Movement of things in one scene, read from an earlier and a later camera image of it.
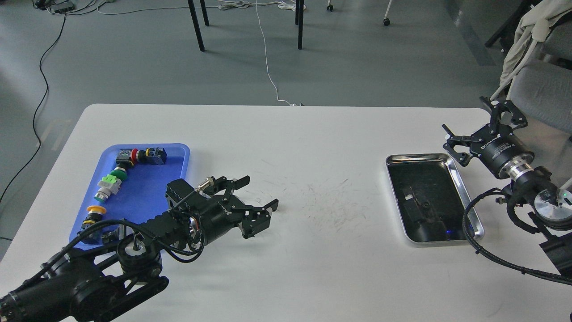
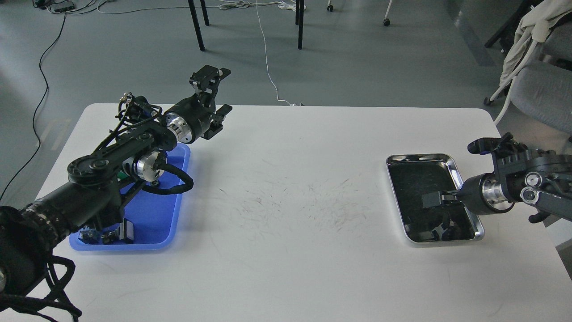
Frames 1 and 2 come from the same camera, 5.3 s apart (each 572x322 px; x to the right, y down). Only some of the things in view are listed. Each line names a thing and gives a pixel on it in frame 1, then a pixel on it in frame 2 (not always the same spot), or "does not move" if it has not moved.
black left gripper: x=227 y=211 to x=192 y=118
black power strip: x=62 y=7 does not move
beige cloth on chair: x=536 y=23 does not move
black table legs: x=299 y=20 does not move
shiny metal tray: x=430 y=198 does not move
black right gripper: x=495 y=149 to x=485 y=194
